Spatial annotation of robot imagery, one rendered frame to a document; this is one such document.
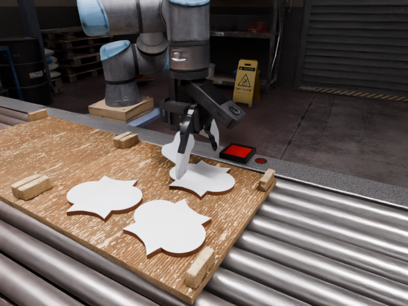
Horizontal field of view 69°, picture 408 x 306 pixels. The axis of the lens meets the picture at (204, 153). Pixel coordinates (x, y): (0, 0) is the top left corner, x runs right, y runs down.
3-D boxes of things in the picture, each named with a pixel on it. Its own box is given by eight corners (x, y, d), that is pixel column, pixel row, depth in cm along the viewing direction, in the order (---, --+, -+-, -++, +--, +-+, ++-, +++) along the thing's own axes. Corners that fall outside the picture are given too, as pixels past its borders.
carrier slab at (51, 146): (49, 119, 104) (48, 115, 103) (137, 144, 85) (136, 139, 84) (-74, 158, 77) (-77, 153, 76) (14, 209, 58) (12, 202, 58)
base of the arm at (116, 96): (125, 93, 132) (121, 71, 128) (150, 98, 125) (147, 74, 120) (97, 103, 122) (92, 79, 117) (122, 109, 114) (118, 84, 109)
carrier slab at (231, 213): (138, 144, 85) (137, 139, 84) (276, 183, 66) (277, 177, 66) (16, 209, 58) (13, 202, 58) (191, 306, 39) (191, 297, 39)
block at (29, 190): (48, 185, 63) (45, 173, 62) (53, 187, 62) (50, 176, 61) (19, 200, 58) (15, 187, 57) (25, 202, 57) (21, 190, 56)
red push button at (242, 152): (232, 149, 84) (232, 144, 83) (252, 153, 81) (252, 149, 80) (223, 157, 79) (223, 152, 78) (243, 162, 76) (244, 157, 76)
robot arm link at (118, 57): (104, 75, 122) (98, 40, 116) (137, 72, 125) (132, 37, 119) (104, 82, 112) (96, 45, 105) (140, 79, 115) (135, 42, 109)
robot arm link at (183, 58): (217, 42, 55) (193, 48, 48) (217, 68, 57) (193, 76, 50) (183, 41, 58) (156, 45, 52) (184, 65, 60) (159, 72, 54)
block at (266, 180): (267, 178, 66) (268, 167, 64) (275, 180, 65) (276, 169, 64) (257, 190, 61) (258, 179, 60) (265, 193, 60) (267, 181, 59)
